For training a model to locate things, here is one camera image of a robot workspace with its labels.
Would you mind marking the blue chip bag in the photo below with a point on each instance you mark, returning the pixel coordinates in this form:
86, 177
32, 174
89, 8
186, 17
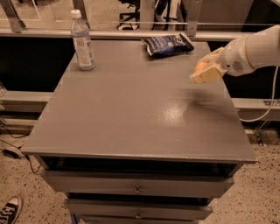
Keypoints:
168, 45

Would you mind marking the black white sneaker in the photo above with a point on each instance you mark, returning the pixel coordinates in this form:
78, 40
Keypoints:
10, 212

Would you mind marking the top grey drawer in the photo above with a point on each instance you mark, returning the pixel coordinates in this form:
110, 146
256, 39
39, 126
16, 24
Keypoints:
137, 184

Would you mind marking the metal railing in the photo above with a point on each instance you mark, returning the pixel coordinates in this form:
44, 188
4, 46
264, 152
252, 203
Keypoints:
200, 20

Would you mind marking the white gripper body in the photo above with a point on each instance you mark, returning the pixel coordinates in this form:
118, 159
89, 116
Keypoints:
233, 59

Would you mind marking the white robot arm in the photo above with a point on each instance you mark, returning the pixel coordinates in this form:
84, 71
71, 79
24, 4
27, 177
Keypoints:
263, 49

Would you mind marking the black office chair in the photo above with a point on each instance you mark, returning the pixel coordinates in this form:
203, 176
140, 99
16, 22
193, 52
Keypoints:
129, 16

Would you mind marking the black power adapter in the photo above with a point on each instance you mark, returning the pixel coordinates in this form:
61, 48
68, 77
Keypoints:
10, 153

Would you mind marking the clear plastic water bottle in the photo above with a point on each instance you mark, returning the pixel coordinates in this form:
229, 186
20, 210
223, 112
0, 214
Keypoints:
81, 41

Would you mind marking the grey drawer cabinet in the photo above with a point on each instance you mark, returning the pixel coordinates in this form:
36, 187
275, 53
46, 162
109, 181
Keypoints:
135, 114

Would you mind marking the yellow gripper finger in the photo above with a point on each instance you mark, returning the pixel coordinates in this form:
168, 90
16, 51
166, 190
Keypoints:
212, 57
208, 74

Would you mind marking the orange fruit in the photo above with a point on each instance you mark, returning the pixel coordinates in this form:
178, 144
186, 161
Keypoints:
199, 66

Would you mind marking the grey drawer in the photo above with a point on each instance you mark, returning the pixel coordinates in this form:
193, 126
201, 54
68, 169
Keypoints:
137, 210
137, 184

